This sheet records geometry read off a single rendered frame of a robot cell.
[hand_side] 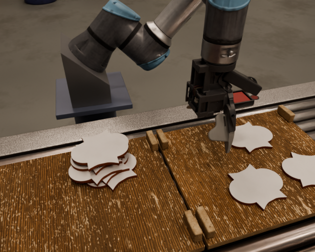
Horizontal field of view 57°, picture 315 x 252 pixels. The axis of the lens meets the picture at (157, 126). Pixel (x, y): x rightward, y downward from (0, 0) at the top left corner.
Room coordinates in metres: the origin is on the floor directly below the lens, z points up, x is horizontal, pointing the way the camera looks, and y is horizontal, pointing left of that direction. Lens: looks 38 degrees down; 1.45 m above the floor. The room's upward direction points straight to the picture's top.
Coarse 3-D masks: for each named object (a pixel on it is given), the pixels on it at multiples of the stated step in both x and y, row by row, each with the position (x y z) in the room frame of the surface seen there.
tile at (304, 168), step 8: (288, 160) 0.52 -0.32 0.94; (296, 160) 0.52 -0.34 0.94; (304, 160) 0.52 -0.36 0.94; (312, 160) 0.52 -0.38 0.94; (288, 168) 0.49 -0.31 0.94; (296, 168) 0.49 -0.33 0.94; (304, 168) 0.49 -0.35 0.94; (312, 168) 0.49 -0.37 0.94; (288, 176) 0.47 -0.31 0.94; (296, 176) 0.46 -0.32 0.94; (304, 176) 0.46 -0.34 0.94; (312, 176) 0.46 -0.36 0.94; (304, 184) 0.44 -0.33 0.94; (312, 184) 0.44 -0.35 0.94
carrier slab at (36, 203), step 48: (144, 144) 0.59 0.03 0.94; (0, 192) 0.42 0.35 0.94; (48, 192) 0.42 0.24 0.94; (96, 192) 0.42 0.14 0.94; (144, 192) 0.42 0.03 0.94; (0, 240) 0.31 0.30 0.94; (48, 240) 0.31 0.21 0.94; (96, 240) 0.31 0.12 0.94; (144, 240) 0.31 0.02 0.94; (192, 240) 0.31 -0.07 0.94
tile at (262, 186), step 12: (252, 168) 0.49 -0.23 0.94; (264, 168) 0.49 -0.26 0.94; (240, 180) 0.45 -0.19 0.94; (252, 180) 0.45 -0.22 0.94; (264, 180) 0.45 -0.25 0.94; (276, 180) 0.45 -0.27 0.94; (240, 192) 0.42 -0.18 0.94; (252, 192) 0.42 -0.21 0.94; (264, 192) 0.42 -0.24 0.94; (276, 192) 0.42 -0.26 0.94; (252, 204) 0.39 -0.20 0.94; (264, 204) 0.39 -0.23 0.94
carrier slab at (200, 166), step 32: (192, 128) 0.66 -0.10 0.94; (288, 128) 0.66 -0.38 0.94; (192, 160) 0.53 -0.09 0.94; (224, 160) 0.53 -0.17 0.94; (256, 160) 0.53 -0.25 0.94; (192, 192) 0.42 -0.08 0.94; (224, 192) 0.42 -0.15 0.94; (288, 192) 0.42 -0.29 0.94; (224, 224) 0.34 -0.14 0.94; (256, 224) 0.34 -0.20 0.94
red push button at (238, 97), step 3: (234, 93) 0.86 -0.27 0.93; (237, 93) 0.86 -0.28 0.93; (240, 93) 0.86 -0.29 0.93; (243, 93) 0.86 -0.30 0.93; (234, 96) 0.84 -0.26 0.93; (237, 96) 0.84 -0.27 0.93; (240, 96) 0.84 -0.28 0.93; (243, 96) 0.84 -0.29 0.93; (246, 96) 0.84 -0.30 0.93; (234, 99) 0.82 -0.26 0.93; (237, 99) 0.82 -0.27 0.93; (240, 99) 0.82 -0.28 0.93; (243, 99) 0.82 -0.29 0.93; (246, 99) 0.82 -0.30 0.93; (249, 99) 0.82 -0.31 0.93; (234, 102) 0.80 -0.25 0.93
